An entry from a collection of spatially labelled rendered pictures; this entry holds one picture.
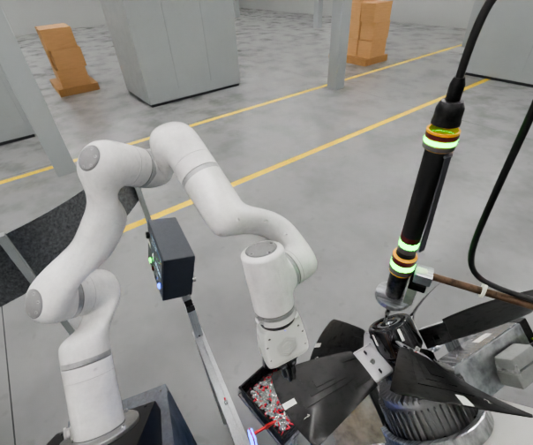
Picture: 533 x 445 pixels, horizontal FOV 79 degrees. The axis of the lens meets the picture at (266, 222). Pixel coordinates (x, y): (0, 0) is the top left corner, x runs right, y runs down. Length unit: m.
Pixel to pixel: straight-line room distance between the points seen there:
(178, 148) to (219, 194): 0.14
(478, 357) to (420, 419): 0.27
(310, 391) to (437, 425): 0.30
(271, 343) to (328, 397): 0.25
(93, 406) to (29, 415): 1.62
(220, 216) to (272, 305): 0.20
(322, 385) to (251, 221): 0.46
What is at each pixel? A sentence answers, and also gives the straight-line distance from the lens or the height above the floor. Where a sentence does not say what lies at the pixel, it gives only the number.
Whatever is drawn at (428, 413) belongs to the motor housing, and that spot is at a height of 1.16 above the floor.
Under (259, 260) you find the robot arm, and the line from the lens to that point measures 0.58.
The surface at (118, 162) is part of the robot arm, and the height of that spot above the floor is 1.68.
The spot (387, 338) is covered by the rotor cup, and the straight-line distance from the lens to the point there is 0.93.
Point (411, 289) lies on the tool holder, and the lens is 0.68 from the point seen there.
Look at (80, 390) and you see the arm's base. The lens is 1.00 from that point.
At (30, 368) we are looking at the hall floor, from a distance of 2.81.
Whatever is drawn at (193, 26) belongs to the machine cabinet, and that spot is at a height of 1.18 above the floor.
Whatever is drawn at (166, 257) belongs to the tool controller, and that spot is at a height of 1.25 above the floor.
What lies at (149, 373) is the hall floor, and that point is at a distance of 2.39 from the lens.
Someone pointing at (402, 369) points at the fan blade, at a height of 1.38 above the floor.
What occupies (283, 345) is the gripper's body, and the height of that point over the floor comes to 1.39.
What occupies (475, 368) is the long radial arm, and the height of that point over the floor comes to 1.12.
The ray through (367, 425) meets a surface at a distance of 1.07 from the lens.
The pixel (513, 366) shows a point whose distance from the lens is 1.13.
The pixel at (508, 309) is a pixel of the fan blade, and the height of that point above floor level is 1.31.
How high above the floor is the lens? 2.00
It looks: 39 degrees down
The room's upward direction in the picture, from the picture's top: 4 degrees counter-clockwise
